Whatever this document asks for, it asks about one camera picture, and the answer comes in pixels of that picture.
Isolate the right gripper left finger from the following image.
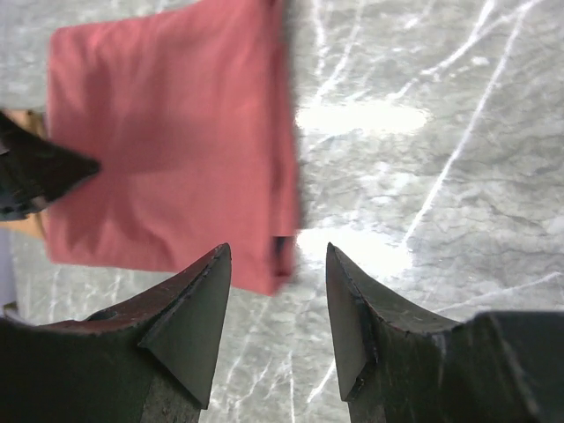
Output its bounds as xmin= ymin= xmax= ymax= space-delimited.
xmin=1 ymin=244 xmax=232 ymax=422

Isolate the tan ribbed tank top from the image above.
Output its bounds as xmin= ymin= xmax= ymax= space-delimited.
xmin=0 ymin=108 xmax=49 ymax=241

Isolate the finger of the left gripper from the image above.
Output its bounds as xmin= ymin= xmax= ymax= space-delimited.
xmin=1 ymin=112 xmax=100 ymax=220

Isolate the rust red tank top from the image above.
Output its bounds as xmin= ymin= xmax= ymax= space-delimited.
xmin=46 ymin=0 xmax=300 ymax=295

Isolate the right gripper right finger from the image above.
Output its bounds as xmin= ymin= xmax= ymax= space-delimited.
xmin=326 ymin=245 xmax=563 ymax=422

